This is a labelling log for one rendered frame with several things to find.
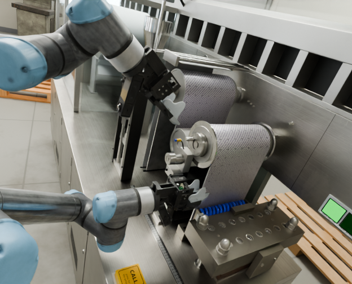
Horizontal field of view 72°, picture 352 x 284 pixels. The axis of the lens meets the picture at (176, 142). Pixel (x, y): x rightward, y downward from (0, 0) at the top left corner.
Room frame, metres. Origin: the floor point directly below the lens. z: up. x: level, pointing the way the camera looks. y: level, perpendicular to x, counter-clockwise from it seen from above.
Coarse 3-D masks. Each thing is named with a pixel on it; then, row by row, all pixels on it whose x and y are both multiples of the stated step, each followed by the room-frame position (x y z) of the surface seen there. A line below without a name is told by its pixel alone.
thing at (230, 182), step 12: (216, 168) 0.65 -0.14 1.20; (228, 168) 0.68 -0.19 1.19; (240, 168) 0.71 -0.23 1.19; (252, 168) 0.75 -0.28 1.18; (204, 180) 0.64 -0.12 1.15; (216, 180) 0.66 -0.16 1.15; (228, 180) 0.69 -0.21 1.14; (240, 180) 0.73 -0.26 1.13; (252, 180) 0.76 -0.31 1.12; (216, 192) 0.67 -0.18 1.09; (228, 192) 0.71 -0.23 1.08; (240, 192) 0.74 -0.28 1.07; (204, 204) 0.65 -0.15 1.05; (216, 204) 0.69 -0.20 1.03
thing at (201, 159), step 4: (196, 128) 0.71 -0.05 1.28; (200, 128) 0.69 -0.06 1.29; (204, 128) 0.68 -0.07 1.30; (192, 132) 0.72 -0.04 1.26; (204, 132) 0.67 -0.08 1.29; (208, 132) 0.66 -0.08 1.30; (208, 136) 0.66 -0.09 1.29; (208, 140) 0.65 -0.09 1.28; (208, 144) 0.65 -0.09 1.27; (212, 144) 0.64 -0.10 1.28; (208, 148) 0.64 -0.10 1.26; (212, 148) 0.63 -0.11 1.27; (208, 152) 0.64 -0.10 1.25; (204, 156) 0.65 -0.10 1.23; (208, 156) 0.63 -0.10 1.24; (196, 160) 0.67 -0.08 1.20; (200, 160) 0.65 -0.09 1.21; (204, 160) 0.64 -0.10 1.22
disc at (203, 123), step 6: (192, 126) 0.73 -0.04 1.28; (204, 126) 0.69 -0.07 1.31; (210, 126) 0.67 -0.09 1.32; (210, 132) 0.66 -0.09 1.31; (216, 138) 0.64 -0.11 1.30; (216, 144) 0.63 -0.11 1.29; (216, 150) 0.62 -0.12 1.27; (210, 156) 0.63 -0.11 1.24; (198, 162) 0.66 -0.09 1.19; (204, 162) 0.64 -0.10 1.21; (210, 162) 0.62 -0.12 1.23
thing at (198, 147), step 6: (198, 132) 0.68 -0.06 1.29; (198, 138) 0.66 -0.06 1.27; (204, 138) 0.66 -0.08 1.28; (192, 144) 0.68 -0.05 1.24; (198, 144) 0.66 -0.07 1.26; (204, 144) 0.64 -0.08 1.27; (192, 150) 0.67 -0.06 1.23; (198, 150) 0.65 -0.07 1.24; (204, 150) 0.64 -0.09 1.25; (198, 156) 0.64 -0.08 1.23
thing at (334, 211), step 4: (328, 204) 0.64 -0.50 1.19; (332, 204) 0.63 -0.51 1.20; (336, 204) 0.62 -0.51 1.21; (324, 208) 0.64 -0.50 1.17; (328, 208) 0.63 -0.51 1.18; (332, 208) 0.62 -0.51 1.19; (336, 208) 0.62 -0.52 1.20; (340, 208) 0.61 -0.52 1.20; (324, 212) 0.63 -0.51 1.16; (328, 212) 0.63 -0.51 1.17; (332, 212) 0.62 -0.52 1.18; (336, 212) 0.61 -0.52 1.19; (340, 212) 0.61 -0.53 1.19; (344, 212) 0.60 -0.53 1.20; (332, 216) 0.61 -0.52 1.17; (336, 216) 0.61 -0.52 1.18; (340, 216) 0.60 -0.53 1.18; (336, 220) 0.60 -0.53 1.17
